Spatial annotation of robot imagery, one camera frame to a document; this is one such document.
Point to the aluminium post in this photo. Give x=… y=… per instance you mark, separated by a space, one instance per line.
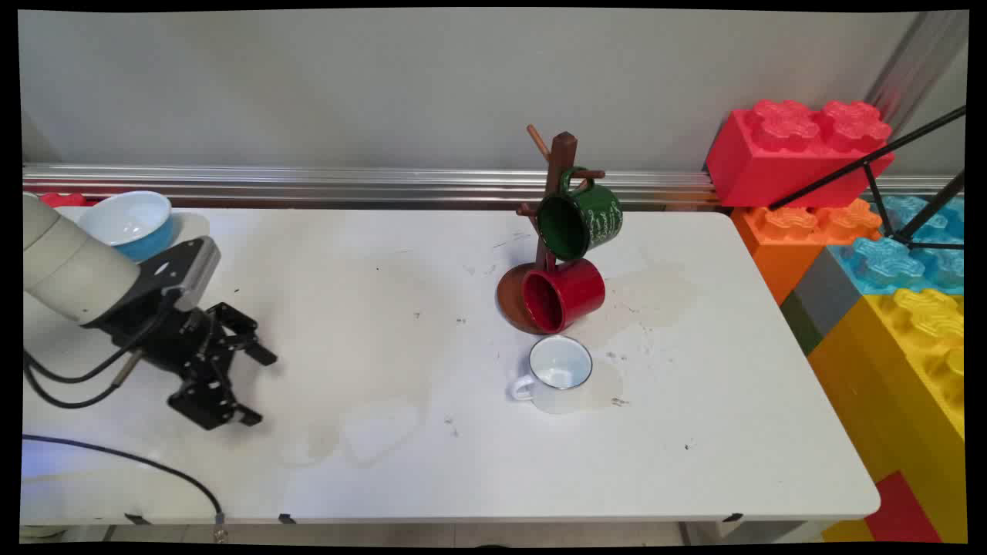
x=917 y=62

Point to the large red toy brick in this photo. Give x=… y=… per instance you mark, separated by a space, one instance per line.
x=771 y=166

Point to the flat red toy brick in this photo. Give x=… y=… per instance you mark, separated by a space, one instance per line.
x=902 y=512

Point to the red enamel mug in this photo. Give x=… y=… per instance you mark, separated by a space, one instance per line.
x=582 y=289

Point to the large yellow toy brick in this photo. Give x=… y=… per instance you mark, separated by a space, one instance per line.
x=887 y=385

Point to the large dark green toy brick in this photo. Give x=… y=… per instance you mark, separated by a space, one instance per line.
x=800 y=324

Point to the brown wooden mug tree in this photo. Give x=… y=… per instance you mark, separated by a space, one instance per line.
x=563 y=154

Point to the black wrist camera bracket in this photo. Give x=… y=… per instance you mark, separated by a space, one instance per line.
x=185 y=266

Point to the small red object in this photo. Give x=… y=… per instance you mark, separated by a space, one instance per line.
x=62 y=200

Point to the white enamel mug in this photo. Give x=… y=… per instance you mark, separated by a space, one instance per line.
x=559 y=397

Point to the green enamel mug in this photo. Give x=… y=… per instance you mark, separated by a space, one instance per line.
x=597 y=216

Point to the large cyan toy brick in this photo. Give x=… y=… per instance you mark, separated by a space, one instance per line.
x=887 y=266

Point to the aluminium rail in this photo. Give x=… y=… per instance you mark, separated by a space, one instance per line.
x=347 y=185

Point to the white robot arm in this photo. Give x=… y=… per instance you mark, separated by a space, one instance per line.
x=69 y=266

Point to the blue and white bowl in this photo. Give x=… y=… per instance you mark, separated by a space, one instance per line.
x=127 y=220

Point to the black tripod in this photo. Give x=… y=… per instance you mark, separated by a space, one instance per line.
x=871 y=166

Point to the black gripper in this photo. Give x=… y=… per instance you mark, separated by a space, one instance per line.
x=166 y=339

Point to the large grey toy brick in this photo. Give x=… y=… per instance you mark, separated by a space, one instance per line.
x=825 y=293

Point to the large orange toy brick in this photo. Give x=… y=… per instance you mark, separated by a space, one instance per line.
x=779 y=247

